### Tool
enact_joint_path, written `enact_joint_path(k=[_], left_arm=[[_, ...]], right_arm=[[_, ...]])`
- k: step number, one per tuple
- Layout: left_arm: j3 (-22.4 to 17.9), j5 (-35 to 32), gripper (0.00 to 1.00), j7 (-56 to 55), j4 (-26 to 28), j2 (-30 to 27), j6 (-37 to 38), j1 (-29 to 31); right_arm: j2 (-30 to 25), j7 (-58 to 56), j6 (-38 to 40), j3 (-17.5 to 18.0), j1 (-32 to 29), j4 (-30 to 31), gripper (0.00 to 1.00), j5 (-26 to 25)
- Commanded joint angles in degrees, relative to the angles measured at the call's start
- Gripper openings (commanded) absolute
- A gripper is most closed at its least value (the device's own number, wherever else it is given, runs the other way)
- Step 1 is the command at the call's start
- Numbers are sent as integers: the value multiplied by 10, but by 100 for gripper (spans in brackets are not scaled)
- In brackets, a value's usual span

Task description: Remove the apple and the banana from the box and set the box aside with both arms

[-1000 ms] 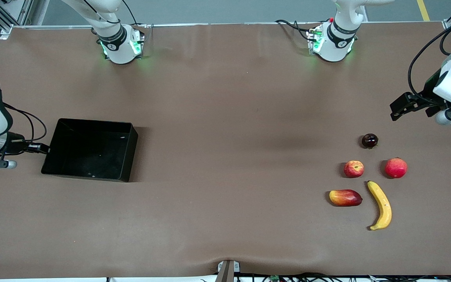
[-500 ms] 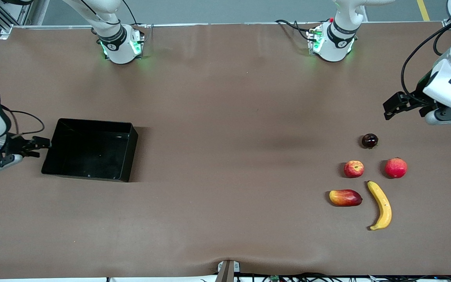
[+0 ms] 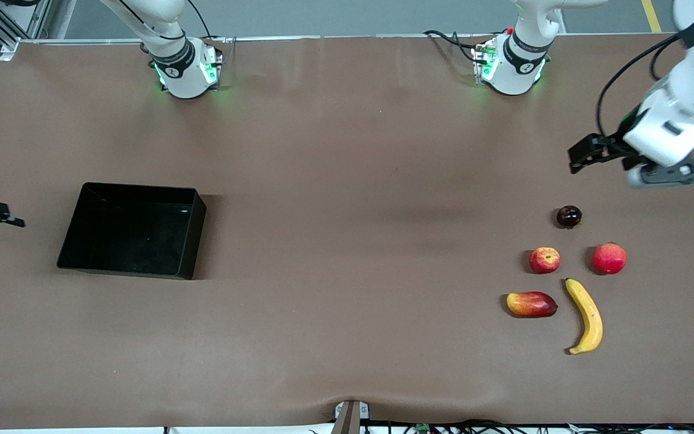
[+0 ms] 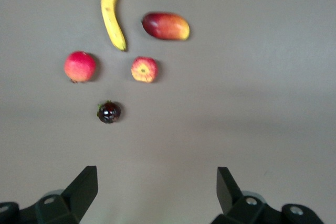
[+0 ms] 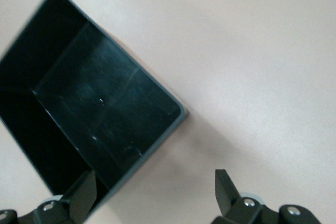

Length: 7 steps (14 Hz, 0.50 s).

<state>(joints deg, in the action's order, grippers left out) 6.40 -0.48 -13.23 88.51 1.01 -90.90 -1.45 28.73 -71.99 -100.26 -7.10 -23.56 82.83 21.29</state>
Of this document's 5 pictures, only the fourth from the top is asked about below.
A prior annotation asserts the pink red pomegranate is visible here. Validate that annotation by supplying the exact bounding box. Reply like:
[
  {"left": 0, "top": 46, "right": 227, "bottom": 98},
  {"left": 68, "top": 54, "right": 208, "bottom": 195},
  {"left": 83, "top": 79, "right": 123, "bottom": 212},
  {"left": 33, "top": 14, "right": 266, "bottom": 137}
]
[{"left": 64, "top": 50, "right": 97, "bottom": 83}]

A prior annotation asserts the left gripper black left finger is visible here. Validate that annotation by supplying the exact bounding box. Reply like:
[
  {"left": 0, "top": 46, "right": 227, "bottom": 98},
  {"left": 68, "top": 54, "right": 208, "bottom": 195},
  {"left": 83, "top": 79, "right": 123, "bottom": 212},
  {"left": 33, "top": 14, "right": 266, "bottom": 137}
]
[{"left": 0, "top": 165, "right": 98, "bottom": 224}]

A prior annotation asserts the red yellow striped apple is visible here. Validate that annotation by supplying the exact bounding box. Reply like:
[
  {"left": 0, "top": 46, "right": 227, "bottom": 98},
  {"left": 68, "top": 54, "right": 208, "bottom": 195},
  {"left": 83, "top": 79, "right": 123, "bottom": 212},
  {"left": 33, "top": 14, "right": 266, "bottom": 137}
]
[{"left": 130, "top": 56, "right": 159, "bottom": 83}]

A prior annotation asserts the red yellow mango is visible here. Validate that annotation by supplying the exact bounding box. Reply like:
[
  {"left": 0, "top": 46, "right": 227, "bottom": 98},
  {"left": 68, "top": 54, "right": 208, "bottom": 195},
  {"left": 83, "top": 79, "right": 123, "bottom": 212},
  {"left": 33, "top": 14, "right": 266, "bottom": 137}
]
[{"left": 142, "top": 12, "right": 191, "bottom": 41}]

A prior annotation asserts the dark purple mangosteen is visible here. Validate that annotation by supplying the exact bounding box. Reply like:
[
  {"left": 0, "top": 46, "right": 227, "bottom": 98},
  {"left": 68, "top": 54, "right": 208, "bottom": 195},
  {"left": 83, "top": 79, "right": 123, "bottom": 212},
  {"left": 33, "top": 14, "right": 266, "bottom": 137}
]
[{"left": 97, "top": 100, "right": 123, "bottom": 124}]

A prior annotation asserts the yellow banana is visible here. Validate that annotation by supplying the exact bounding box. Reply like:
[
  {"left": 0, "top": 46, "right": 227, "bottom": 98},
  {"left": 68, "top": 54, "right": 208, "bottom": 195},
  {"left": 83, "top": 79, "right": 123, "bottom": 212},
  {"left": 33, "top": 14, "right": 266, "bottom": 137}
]
[{"left": 100, "top": 0, "right": 139, "bottom": 52}]

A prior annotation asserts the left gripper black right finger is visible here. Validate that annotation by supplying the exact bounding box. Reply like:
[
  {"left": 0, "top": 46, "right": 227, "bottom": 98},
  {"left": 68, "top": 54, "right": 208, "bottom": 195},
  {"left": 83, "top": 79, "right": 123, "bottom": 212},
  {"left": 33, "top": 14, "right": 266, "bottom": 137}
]
[{"left": 211, "top": 166, "right": 325, "bottom": 224}]

